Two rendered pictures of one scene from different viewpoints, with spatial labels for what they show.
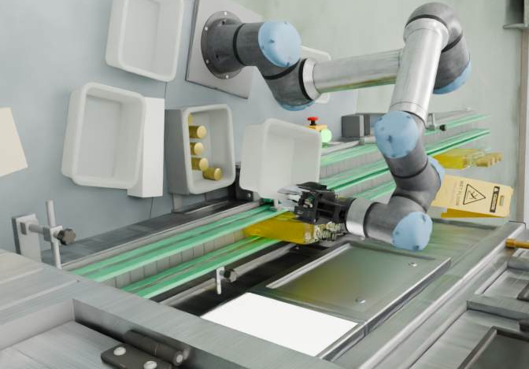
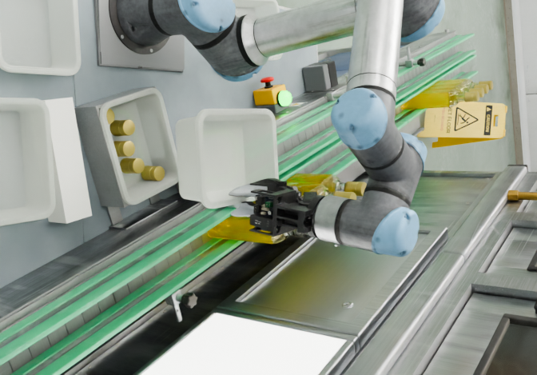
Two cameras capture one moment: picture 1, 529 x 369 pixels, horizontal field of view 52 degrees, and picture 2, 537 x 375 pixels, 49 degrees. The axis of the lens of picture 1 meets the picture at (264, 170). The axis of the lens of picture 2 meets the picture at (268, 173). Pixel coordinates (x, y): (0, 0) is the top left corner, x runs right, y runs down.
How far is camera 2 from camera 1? 20 cm
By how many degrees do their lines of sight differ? 7
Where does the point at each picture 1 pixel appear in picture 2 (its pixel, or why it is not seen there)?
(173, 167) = (101, 176)
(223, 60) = (142, 33)
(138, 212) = (68, 239)
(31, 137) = not seen: outside the picture
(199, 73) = (114, 53)
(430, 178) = (409, 164)
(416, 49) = not seen: outside the picture
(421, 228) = (406, 229)
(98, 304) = not seen: outside the picture
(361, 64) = (311, 17)
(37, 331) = not seen: outside the picture
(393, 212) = (370, 212)
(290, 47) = (220, 6)
